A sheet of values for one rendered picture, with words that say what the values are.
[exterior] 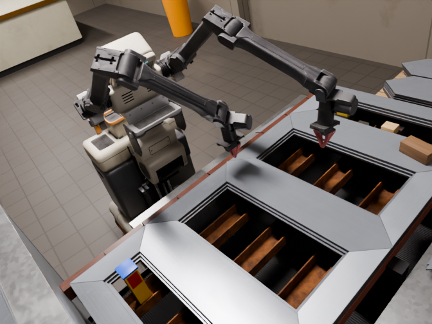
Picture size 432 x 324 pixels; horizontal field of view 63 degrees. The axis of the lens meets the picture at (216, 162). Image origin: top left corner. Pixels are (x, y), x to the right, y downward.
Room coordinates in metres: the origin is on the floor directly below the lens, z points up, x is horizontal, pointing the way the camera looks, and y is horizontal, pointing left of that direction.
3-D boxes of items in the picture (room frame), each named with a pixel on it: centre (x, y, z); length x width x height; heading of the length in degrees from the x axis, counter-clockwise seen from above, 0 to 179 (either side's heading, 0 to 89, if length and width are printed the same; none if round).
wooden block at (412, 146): (0.97, -0.76, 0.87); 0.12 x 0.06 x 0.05; 19
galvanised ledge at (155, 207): (1.47, -0.13, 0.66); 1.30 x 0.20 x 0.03; 123
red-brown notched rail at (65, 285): (1.26, -0.03, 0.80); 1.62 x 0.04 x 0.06; 123
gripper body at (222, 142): (1.18, -0.08, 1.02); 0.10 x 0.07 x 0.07; 123
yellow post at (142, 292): (0.77, 0.38, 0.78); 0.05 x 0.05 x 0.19; 33
